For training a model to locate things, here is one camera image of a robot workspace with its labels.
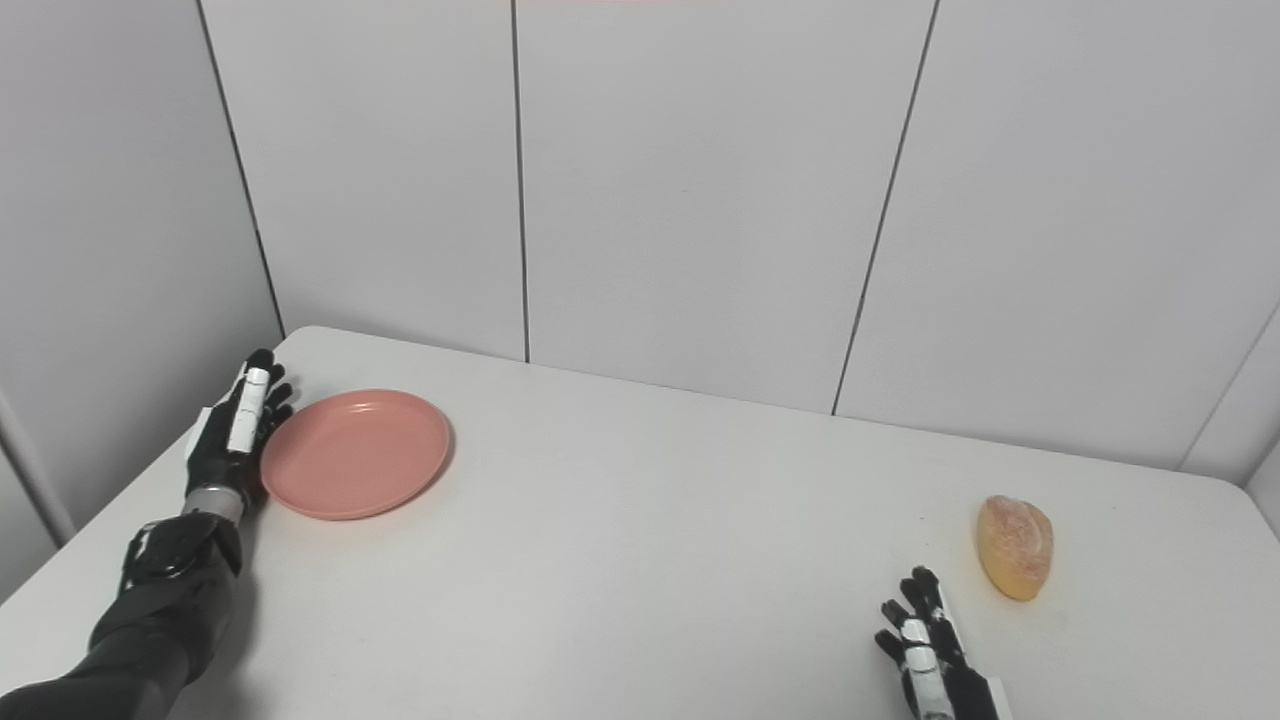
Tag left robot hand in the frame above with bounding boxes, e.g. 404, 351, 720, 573
184, 348, 295, 508

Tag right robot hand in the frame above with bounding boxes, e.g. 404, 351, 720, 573
874, 566, 1013, 720

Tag pink round plate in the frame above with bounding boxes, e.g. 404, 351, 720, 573
260, 389, 452, 521

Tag bread roll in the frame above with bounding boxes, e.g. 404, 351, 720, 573
976, 495, 1055, 602

